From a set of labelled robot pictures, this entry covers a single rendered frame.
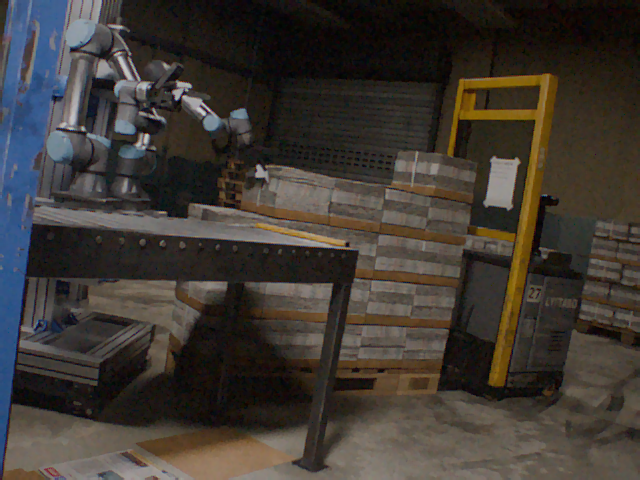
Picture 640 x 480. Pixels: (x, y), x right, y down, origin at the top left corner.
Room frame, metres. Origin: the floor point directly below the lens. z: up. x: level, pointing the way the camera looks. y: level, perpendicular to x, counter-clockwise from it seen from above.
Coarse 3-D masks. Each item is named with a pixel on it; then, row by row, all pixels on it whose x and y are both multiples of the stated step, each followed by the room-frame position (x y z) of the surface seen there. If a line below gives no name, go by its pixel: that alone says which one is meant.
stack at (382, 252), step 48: (384, 240) 3.46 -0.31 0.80; (192, 288) 3.10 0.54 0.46; (288, 288) 3.18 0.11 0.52; (384, 288) 3.48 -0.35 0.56; (192, 336) 3.05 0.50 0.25; (240, 336) 3.08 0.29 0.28; (288, 336) 3.21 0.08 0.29; (384, 336) 3.50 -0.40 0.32; (192, 384) 2.97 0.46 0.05; (240, 384) 3.24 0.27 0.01; (288, 384) 3.26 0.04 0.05; (384, 384) 3.53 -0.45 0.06
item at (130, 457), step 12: (108, 456) 2.13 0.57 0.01; (120, 456) 2.15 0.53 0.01; (132, 456) 2.17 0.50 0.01; (144, 456) 2.19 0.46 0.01; (48, 468) 1.95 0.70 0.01; (60, 468) 1.97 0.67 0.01; (72, 468) 1.99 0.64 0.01; (84, 468) 2.00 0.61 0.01; (96, 468) 2.02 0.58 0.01; (108, 468) 2.04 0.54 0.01; (120, 468) 2.06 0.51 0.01; (132, 468) 2.08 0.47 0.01; (144, 468) 2.09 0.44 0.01; (156, 468) 2.11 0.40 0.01
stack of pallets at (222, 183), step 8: (232, 160) 9.96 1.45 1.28; (232, 168) 9.96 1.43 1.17; (248, 168) 9.75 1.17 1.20; (224, 176) 9.93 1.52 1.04; (232, 176) 10.01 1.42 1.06; (240, 176) 9.76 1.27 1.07; (224, 184) 9.88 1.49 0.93; (240, 184) 9.69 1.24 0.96; (224, 192) 9.88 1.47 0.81; (232, 192) 9.78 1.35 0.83; (240, 192) 9.70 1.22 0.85; (224, 200) 9.90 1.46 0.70; (232, 200) 9.92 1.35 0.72; (240, 200) 9.69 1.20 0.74; (232, 208) 10.09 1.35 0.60
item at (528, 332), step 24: (480, 264) 4.16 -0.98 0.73; (504, 264) 3.99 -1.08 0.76; (528, 264) 3.87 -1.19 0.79; (456, 288) 4.30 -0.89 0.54; (480, 288) 4.13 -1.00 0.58; (504, 288) 3.96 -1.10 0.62; (528, 288) 3.83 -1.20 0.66; (552, 288) 3.94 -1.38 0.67; (576, 288) 4.06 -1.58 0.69; (456, 312) 4.27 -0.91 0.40; (480, 312) 4.09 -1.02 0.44; (528, 312) 3.84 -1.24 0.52; (552, 312) 3.96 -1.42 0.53; (528, 336) 3.86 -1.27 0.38; (552, 336) 3.99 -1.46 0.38; (528, 360) 3.91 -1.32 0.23; (552, 360) 4.01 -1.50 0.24; (528, 384) 3.90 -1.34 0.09; (552, 384) 4.05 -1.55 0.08
